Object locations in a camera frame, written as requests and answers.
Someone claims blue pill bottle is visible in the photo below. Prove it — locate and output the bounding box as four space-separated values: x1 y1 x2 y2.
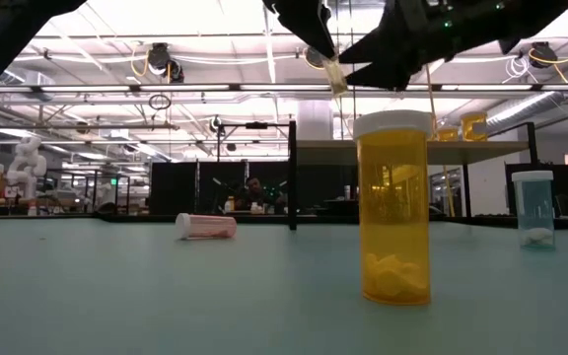
511 171 556 250

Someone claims black overhead bar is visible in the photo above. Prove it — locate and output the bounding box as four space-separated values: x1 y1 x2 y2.
216 120 295 164

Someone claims black hanging cable loop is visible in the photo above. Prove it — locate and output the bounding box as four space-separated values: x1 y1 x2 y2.
148 94 173 112

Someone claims black ceiling cable reel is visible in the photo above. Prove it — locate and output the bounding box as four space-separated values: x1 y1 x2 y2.
208 114 227 138
529 41 557 70
130 42 185 85
305 45 326 70

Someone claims amber pill bottle white cap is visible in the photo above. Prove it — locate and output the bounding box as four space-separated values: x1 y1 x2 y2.
435 126 461 143
460 111 489 143

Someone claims person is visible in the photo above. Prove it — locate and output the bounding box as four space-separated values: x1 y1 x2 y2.
237 176 285 214

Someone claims wooden shelf black frame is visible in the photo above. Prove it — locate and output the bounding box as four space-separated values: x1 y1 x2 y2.
287 120 544 232

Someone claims yellow hanging cable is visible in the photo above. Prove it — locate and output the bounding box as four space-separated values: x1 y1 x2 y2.
425 61 457 219

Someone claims white robot figure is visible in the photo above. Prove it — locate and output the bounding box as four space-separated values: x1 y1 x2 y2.
6 136 48 203

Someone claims amber bottle with yellow tablets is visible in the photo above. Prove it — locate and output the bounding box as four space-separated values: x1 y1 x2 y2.
352 110 434 308

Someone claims silver ventilation duct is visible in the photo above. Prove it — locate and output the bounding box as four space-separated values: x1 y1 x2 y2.
485 68 568 127
0 68 56 103

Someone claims long ceiling light bar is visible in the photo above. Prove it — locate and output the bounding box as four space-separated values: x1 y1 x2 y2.
0 83 568 96

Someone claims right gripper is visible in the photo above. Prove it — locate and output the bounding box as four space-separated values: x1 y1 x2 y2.
337 0 503 93

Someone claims black partition panel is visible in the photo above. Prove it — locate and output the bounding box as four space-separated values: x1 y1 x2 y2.
150 162 295 217

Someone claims pink pill bottle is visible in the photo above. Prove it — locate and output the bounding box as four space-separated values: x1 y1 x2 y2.
174 212 239 242

